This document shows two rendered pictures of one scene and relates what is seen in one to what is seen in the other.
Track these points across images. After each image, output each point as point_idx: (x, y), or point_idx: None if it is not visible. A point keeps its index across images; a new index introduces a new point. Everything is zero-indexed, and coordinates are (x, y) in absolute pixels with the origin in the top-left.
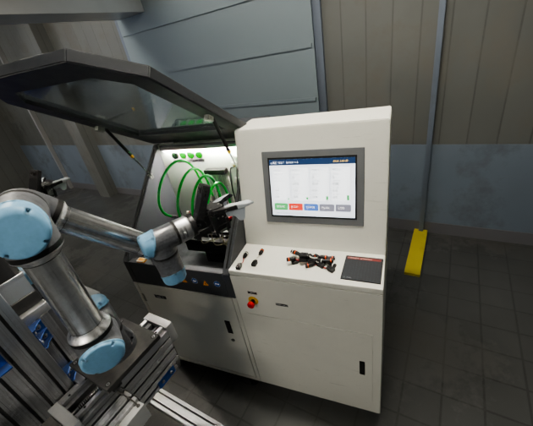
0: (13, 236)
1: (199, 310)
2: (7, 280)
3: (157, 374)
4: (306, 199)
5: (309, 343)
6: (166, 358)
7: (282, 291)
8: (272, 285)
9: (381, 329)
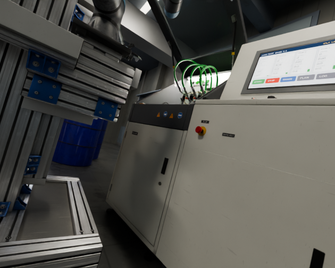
0: None
1: (152, 146)
2: None
3: (104, 87)
4: (285, 73)
5: (239, 197)
6: (118, 88)
7: (237, 116)
8: (229, 109)
9: None
